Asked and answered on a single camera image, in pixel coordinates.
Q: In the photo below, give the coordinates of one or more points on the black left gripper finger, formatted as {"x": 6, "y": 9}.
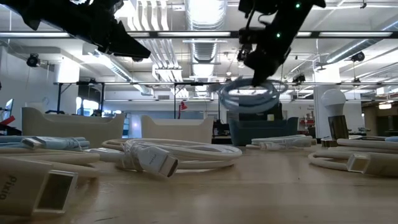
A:
{"x": 130, "y": 46}

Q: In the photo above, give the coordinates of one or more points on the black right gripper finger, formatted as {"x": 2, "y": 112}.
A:
{"x": 262, "y": 76}

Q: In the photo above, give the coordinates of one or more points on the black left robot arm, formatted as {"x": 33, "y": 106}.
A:
{"x": 18, "y": 9}

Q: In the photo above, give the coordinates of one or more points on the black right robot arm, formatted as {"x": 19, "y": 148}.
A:
{"x": 289, "y": 15}

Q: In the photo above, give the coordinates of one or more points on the teal plastic bin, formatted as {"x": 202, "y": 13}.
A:
{"x": 264, "y": 132}

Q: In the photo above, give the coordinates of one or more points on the white LED light bulb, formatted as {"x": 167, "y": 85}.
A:
{"x": 333, "y": 99}

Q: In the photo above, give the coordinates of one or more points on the red desk lamp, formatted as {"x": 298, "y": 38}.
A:
{"x": 182, "y": 106}

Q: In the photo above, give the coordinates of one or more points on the cream plastic bin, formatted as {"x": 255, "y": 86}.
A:
{"x": 177, "y": 129}
{"x": 71, "y": 127}

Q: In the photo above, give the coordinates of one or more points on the computer monitor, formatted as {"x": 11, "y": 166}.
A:
{"x": 9, "y": 109}

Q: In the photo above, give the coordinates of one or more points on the red flat object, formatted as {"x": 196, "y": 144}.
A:
{"x": 7, "y": 120}

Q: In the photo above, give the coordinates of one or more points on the black overhead frame bar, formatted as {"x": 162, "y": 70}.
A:
{"x": 314, "y": 34}

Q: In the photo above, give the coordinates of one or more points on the silver ventilation duct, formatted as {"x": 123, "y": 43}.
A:
{"x": 203, "y": 49}

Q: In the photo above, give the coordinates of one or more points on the black mounted camera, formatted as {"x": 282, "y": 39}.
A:
{"x": 32, "y": 60}
{"x": 358, "y": 56}

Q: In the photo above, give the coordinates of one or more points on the black metal table frame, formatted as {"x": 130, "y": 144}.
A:
{"x": 59, "y": 96}

